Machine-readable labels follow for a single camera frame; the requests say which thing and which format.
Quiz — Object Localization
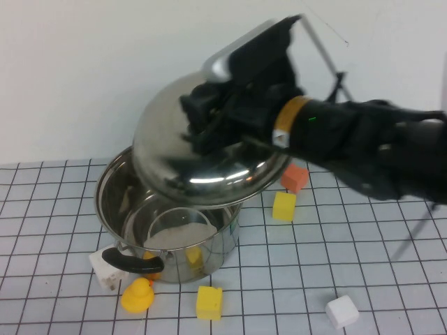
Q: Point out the light grey camera cable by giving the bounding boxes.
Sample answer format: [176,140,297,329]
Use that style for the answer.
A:
[299,13,353,102]

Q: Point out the orange foam cube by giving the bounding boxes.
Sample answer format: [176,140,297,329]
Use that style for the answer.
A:
[280,163,310,195]

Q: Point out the plain yellow foam cube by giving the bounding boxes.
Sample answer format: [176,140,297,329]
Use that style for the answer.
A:
[272,191,298,223]

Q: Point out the stainless steel pot lid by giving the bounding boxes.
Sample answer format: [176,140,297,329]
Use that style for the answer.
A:
[132,71,293,210]

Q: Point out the white black-grid tablecloth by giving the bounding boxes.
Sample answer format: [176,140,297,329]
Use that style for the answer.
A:
[0,139,447,335]

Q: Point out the stainless steel pot black handles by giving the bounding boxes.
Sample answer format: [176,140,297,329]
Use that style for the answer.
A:
[94,145,242,285]

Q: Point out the yellow rubber duck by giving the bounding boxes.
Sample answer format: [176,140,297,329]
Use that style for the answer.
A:
[120,277,156,314]

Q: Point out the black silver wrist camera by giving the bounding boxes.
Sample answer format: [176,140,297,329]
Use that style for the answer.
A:
[202,14,303,92]

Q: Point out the clean white foam cube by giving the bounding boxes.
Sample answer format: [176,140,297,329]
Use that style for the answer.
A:
[325,295,360,330]

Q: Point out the thin dark cable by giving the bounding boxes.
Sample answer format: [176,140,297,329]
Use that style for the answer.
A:
[393,202,438,261]

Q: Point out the notched yellow foam cube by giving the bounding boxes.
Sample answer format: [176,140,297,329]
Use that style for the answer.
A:
[196,285,224,322]

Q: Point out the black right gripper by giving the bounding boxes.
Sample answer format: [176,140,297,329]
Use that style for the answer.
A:
[179,79,305,156]

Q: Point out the dirty white foam block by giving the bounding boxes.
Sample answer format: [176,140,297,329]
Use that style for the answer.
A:
[88,244,131,292]

